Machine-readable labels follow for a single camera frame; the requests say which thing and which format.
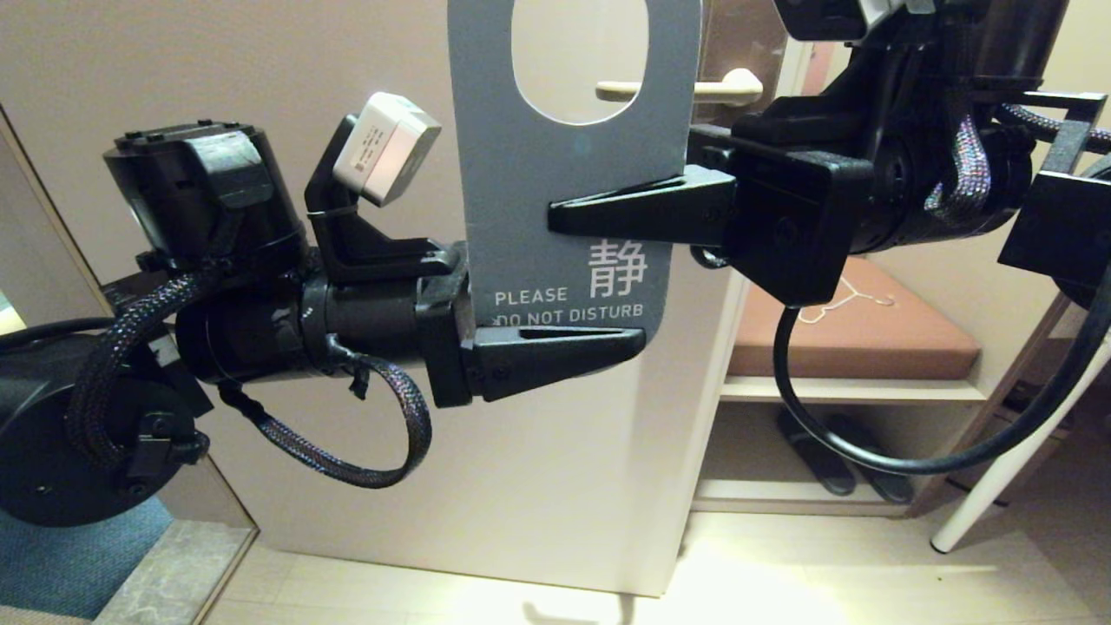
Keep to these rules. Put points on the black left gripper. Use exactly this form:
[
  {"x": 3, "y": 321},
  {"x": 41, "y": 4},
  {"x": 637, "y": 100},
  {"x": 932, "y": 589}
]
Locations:
[{"x": 434, "y": 321}]

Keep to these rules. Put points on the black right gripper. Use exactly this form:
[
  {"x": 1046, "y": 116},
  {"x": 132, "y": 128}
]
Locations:
[{"x": 798, "y": 217}]

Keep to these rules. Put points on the grey do-not-disturb door sign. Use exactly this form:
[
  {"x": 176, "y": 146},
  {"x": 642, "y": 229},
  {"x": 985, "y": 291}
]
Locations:
[{"x": 521, "y": 174}]

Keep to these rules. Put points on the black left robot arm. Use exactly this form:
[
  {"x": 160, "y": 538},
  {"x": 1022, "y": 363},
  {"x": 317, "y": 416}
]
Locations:
[{"x": 191, "y": 191}]

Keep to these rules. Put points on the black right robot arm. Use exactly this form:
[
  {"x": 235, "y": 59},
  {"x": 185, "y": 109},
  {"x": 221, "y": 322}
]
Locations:
[{"x": 1059, "y": 217}]

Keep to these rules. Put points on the grey marble door threshold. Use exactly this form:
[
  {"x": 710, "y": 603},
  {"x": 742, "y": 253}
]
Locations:
[{"x": 174, "y": 573}]

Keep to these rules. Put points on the beige room door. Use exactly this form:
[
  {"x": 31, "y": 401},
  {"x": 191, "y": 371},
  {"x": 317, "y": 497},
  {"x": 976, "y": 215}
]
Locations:
[{"x": 174, "y": 52}]

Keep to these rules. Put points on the beige wooden bench shelf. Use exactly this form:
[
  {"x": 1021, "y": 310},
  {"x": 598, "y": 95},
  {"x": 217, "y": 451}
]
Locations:
[{"x": 833, "y": 391}]

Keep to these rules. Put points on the brown leather bench cushion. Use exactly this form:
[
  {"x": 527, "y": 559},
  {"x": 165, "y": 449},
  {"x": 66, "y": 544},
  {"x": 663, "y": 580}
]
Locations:
[{"x": 894, "y": 347}]

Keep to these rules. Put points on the black slipper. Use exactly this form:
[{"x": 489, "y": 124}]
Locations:
[
  {"x": 890, "y": 488},
  {"x": 825, "y": 473}
]

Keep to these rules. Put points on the white table leg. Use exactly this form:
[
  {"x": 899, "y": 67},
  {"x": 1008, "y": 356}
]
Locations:
[{"x": 998, "y": 486}]

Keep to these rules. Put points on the blue patterned hallway carpet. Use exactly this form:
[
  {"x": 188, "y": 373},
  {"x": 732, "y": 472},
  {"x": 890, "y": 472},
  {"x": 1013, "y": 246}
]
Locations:
[{"x": 87, "y": 564}]

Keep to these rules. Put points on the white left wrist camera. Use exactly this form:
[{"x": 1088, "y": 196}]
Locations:
[{"x": 391, "y": 148}]

